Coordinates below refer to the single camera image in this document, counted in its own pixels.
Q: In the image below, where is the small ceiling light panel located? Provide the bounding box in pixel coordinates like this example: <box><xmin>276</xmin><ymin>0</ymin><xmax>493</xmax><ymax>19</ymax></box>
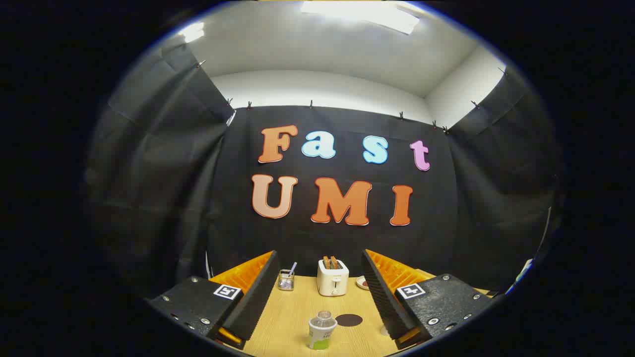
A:
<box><xmin>181</xmin><ymin>22</ymin><xmax>205</xmax><ymax>43</ymax></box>

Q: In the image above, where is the large ceiling light panel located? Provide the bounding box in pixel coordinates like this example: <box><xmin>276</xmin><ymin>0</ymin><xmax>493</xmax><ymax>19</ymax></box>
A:
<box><xmin>300</xmin><ymin>0</ymin><xmax>420</xmax><ymax>35</ymax></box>

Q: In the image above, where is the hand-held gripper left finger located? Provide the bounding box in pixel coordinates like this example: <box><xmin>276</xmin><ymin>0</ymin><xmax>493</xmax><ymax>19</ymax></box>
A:
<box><xmin>149</xmin><ymin>250</ymin><xmax>281</xmax><ymax>350</ymax></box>

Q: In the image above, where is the white toaster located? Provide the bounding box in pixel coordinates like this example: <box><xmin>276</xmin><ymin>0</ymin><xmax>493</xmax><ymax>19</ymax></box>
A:
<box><xmin>317</xmin><ymin>259</ymin><xmax>349</xmax><ymax>297</ymax></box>

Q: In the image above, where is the clear juice bottle white label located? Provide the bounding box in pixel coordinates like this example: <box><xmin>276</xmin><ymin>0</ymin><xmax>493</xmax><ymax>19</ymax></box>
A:
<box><xmin>308</xmin><ymin>310</ymin><xmax>338</xmax><ymax>351</ymax></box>

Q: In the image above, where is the wooden table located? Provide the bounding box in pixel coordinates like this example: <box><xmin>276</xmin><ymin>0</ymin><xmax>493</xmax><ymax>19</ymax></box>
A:
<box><xmin>208</xmin><ymin>270</ymin><xmax>497</xmax><ymax>357</ymax></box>

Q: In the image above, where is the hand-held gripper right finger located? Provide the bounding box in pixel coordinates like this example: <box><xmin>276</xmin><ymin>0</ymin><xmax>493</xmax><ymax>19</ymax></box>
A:
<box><xmin>361</xmin><ymin>249</ymin><xmax>497</xmax><ymax>350</ymax></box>

